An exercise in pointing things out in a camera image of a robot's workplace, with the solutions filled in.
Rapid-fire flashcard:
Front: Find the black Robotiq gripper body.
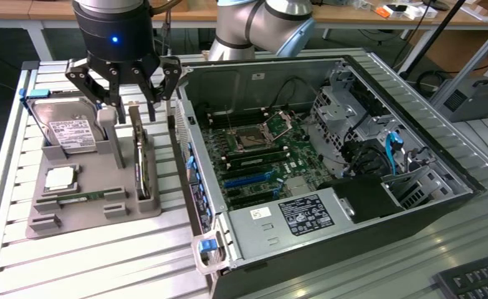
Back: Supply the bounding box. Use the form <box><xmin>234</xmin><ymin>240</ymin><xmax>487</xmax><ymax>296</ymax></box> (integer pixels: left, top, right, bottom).
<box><xmin>72</xmin><ymin>0</ymin><xmax>162</xmax><ymax>85</ymax></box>

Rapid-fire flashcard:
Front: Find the graphics card with metal bracket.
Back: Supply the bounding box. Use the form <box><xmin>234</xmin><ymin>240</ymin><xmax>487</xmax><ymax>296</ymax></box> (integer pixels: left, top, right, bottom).
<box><xmin>127</xmin><ymin>100</ymin><xmax>154</xmax><ymax>201</ymax></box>

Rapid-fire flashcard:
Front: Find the hard disk with blue caddy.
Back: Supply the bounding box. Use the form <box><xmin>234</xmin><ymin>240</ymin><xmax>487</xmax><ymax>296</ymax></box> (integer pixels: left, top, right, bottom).
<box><xmin>19</xmin><ymin>88</ymin><xmax>108</xmax><ymax>156</ymax></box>

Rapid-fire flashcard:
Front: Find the brown wooden box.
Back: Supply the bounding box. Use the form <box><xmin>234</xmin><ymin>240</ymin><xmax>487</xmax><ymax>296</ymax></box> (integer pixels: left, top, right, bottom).
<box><xmin>151</xmin><ymin>0</ymin><xmax>199</xmax><ymax>14</ymax></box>

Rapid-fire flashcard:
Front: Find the thin metal locking lever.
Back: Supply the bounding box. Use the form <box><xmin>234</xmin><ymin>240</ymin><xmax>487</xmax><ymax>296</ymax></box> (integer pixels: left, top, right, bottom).
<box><xmin>224</xmin><ymin>105</ymin><xmax>235</xmax><ymax>135</ymax></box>

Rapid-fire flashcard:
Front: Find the CPU socket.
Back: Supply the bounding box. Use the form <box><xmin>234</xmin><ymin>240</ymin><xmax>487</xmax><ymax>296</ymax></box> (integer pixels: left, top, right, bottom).
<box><xmin>234</xmin><ymin>126</ymin><xmax>271</xmax><ymax>151</ymax></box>

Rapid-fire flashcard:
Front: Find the grey plastic parts rack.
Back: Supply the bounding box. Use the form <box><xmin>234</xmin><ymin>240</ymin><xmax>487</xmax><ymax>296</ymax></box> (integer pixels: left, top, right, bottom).
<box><xmin>26</xmin><ymin>107</ymin><xmax>162</xmax><ymax>240</ymax></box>

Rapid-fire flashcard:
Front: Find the metal socket cover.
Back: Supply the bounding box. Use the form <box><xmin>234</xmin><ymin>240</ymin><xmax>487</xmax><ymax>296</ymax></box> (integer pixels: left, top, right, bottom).
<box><xmin>260</xmin><ymin>110</ymin><xmax>294</xmax><ymax>140</ymax></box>

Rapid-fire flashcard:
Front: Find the silver CPU chip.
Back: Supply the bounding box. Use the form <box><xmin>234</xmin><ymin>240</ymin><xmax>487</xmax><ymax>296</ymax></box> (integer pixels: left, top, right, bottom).
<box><xmin>43</xmin><ymin>167</ymin><xmax>79</xmax><ymax>191</ymax></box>

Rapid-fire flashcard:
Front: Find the black labelled RAM stick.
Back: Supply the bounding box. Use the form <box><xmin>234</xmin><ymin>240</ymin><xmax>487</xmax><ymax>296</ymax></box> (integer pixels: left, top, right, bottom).
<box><xmin>226</xmin><ymin>151</ymin><xmax>291</xmax><ymax>171</ymax></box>

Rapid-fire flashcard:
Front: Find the long black expansion slot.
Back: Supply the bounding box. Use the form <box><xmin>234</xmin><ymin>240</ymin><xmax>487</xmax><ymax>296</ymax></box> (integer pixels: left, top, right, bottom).
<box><xmin>230</xmin><ymin>196</ymin><xmax>283</xmax><ymax>210</ymax></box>
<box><xmin>228</xmin><ymin>189</ymin><xmax>279</xmax><ymax>203</ymax></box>
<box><xmin>220</xmin><ymin>165</ymin><xmax>272</xmax><ymax>181</ymax></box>

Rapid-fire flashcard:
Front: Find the green RAM stick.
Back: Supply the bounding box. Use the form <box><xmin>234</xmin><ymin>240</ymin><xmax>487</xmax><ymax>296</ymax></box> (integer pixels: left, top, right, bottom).
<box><xmin>56</xmin><ymin>191</ymin><xmax>106</xmax><ymax>205</ymax></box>

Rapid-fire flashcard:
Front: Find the blue expansion slot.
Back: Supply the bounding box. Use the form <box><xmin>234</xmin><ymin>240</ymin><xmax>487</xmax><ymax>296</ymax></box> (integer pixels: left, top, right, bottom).
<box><xmin>222</xmin><ymin>173</ymin><xmax>276</xmax><ymax>189</ymax></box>

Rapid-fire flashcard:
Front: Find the green motherboard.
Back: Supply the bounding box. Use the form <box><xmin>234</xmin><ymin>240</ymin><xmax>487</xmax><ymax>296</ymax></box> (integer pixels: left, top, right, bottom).
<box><xmin>200</xmin><ymin>104</ymin><xmax>339</xmax><ymax>211</ymax></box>

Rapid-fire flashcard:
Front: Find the silver disk bay cage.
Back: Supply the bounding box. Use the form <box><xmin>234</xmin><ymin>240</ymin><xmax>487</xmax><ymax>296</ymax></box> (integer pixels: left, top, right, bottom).
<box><xmin>310</xmin><ymin>60</ymin><xmax>399</xmax><ymax>156</ymax></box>

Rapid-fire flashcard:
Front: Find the silver finned chipset heatsink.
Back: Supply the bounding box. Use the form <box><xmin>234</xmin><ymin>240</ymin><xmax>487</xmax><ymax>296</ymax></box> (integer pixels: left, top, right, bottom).
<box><xmin>286</xmin><ymin>177</ymin><xmax>314</xmax><ymax>192</ymax></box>

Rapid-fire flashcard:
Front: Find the grey power supply unit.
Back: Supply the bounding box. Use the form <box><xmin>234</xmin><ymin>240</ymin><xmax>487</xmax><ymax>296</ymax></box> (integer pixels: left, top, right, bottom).
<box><xmin>218</xmin><ymin>187</ymin><xmax>356</xmax><ymax>262</ymax></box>

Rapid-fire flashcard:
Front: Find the blue case latch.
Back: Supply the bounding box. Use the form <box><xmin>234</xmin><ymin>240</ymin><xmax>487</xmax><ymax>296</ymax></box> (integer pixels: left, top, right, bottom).
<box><xmin>199</xmin><ymin>238</ymin><xmax>220</xmax><ymax>254</ymax></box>

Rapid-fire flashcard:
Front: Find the small black white device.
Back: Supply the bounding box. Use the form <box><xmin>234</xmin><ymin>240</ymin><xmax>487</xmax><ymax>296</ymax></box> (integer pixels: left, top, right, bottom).
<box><xmin>383</xmin><ymin>3</ymin><xmax>410</xmax><ymax>15</ymax></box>

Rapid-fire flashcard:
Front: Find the black plastic shroud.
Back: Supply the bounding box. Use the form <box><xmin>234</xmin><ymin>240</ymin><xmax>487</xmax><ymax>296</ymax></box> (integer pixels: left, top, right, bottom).
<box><xmin>331</xmin><ymin>174</ymin><xmax>406</xmax><ymax>225</ymax></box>

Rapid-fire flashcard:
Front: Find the white cardboard box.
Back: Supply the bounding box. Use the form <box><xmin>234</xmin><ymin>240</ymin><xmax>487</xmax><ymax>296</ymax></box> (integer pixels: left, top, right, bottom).
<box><xmin>402</xmin><ymin>6</ymin><xmax>439</xmax><ymax>21</ymax></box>

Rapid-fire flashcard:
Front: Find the black tripod pole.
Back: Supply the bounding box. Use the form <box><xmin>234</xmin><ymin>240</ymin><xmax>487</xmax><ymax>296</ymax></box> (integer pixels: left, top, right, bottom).
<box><xmin>396</xmin><ymin>0</ymin><xmax>468</xmax><ymax>78</ymax></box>

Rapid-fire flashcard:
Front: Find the black open PC case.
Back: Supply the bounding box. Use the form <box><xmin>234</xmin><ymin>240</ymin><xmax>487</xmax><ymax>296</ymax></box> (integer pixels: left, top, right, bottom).
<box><xmin>167</xmin><ymin>54</ymin><xmax>488</xmax><ymax>299</ymax></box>

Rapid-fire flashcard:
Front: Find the grey box on floor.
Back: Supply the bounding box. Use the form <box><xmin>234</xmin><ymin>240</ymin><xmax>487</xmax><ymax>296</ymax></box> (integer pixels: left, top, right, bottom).
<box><xmin>455</xmin><ymin>34</ymin><xmax>488</xmax><ymax>105</ymax></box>

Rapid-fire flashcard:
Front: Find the grey computer tower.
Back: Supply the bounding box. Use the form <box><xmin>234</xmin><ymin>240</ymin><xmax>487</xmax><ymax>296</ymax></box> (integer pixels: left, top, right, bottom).
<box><xmin>430</xmin><ymin>75</ymin><xmax>488</xmax><ymax>123</ymax></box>

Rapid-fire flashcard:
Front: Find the black keyboard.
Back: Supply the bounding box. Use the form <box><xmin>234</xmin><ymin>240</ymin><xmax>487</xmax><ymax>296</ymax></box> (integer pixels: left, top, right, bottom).
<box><xmin>432</xmin><ymin>249</ymin><xmax>488</xmax><ymax>299</ymax></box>

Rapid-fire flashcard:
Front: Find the grey case corner bracket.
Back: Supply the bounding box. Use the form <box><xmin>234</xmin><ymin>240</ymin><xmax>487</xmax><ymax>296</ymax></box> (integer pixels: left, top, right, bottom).
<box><xmin>164</xmin><ymin>67</ymin><xmax>195</xmax><ymax>118</ymax></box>
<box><xmin>191</xmin><ymin>229</ymin><xmax>231</xmax><ymax>275</ymax></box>

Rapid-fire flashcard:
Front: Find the black hanging cable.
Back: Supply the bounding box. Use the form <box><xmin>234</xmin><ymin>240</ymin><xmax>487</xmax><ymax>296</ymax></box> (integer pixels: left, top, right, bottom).
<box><xmin>151</xmin><ymin>0</ymin><xmax>184</xmax><ymax>59</ymax></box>

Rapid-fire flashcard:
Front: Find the wooden desk white frame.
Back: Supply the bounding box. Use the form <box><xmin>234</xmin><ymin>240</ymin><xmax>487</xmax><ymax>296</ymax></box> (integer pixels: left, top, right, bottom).
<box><xmin>0</xmin><ymin>0</ymin><xmax>219</xmax><ymax>62</ymax></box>
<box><xmin>312</xmin><ymin>0</ymin><xmax>488</xmax><ymax>74</ymax></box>

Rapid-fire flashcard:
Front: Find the black looped wire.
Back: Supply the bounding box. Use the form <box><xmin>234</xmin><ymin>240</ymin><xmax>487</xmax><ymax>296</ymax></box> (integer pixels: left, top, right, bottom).
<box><xmin>274</xmin><ymin>77</ymin><xmax>311</xmax><ymax>110</ymax></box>

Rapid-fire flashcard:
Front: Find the black drive wire bundle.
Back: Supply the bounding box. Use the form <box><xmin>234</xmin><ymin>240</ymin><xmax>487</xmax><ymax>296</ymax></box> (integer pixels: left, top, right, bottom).
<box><xmin>342</xmin><ymin>108</ymin><xmax>390</xmax><ymax>179</ymax></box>

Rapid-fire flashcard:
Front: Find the blue flat wire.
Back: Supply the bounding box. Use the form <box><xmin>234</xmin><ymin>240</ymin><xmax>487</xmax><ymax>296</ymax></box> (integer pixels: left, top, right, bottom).
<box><xmin>387</xmin><ymin>131</ymin><xmax>406</xmax><ymax>176</ymax></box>

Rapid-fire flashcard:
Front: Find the silver vented metal bracket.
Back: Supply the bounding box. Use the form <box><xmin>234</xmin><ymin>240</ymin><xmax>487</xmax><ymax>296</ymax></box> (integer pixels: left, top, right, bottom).
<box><xmin>382</xmin><ymin>164</ymin><xmax>455</xmax><ymax>210</ymax></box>

